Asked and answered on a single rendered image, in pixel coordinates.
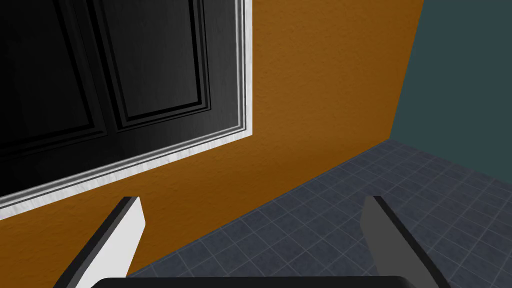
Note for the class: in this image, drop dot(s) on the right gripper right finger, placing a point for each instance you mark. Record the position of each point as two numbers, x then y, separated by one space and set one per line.
394 248

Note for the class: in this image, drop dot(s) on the black panelled door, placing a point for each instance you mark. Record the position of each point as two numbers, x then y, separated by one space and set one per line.
120 72

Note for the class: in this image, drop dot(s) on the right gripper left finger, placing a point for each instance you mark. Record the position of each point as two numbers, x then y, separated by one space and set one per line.
114 248

